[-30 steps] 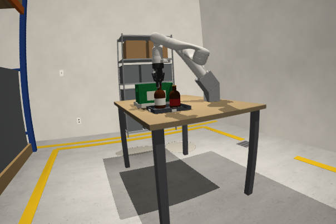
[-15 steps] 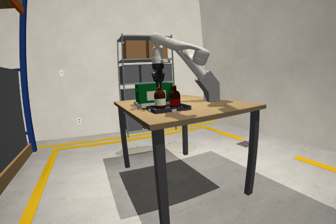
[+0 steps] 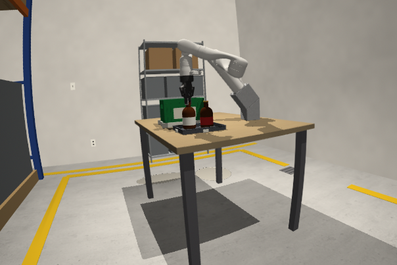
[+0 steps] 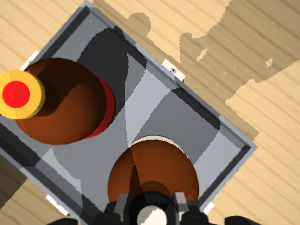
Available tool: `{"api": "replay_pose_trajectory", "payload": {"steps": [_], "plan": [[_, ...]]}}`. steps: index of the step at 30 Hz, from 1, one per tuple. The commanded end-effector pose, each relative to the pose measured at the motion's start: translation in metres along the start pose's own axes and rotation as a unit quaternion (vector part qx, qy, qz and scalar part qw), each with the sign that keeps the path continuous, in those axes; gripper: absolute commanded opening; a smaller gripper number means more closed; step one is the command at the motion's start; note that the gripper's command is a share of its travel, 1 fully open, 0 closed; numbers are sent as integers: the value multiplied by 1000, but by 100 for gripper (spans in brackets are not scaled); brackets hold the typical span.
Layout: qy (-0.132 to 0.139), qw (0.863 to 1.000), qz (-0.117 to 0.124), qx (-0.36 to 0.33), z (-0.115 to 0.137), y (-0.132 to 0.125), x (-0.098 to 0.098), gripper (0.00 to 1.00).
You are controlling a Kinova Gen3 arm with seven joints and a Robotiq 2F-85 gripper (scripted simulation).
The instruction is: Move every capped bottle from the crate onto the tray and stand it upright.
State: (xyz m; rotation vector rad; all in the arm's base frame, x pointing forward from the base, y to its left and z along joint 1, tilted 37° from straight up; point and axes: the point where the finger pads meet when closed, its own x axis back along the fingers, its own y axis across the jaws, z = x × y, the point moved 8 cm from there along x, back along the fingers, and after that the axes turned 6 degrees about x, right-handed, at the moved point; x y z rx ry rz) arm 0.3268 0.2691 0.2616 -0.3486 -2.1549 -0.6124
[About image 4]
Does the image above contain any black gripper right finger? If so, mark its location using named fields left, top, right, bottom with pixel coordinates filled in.
left=172, top=192, right=262, bottom=225

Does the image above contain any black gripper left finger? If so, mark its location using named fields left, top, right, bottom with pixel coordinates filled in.
left=47, top=193, right=132, bottom=225

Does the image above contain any grey rectangular tray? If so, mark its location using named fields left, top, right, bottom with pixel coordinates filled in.
left=0, top=0, right=258, bottom=225

